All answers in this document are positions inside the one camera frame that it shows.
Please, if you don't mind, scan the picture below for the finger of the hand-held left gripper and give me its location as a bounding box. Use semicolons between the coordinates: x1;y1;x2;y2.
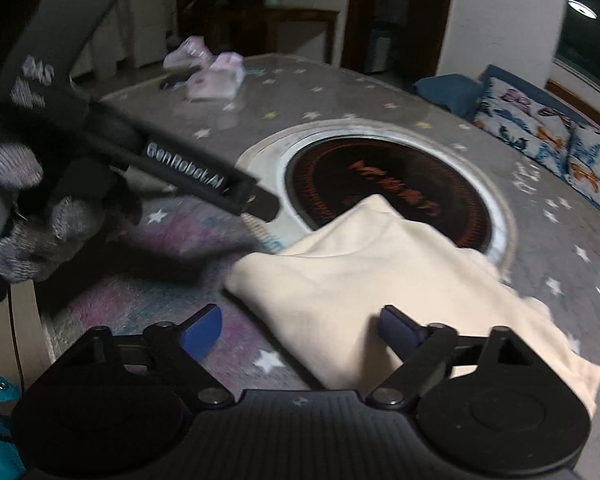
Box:
239;187;282;224

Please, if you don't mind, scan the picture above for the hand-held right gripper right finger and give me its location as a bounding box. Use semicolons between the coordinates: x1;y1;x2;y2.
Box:
369;305;538;409

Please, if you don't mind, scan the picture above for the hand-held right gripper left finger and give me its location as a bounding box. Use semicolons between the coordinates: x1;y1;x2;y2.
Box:
67;304;237;407

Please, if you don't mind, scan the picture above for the cream fleece garment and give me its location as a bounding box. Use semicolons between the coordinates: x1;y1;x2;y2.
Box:
224;194;600;418

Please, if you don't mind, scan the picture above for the person's left hand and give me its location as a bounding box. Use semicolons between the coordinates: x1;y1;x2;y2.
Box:
0;117;143;283

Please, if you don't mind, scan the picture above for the pink tissue pack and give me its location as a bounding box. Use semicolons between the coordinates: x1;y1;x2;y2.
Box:
162;35;213;71
186;52;246;101

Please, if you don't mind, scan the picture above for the white cabinet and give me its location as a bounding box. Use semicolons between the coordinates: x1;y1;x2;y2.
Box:
70;0;178;81

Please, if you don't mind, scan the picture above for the round black induction cooktop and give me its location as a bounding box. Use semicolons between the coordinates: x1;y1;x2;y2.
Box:
282;135;511;263

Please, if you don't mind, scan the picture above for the grey star-printed tablecloth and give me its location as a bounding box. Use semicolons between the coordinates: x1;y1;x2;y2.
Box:
40;52;600;480

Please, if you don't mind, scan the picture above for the wooden desk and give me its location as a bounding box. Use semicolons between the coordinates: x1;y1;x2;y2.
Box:
260;5;341;66

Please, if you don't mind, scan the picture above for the blue sofa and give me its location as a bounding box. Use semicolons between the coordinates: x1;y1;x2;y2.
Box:
412;64;600;221

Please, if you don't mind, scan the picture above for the dark window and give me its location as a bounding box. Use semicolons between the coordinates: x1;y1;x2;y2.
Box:
552;0;600;91

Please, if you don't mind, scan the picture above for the dark wooden door frame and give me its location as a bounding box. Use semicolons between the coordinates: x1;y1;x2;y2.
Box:
341;0;456;78

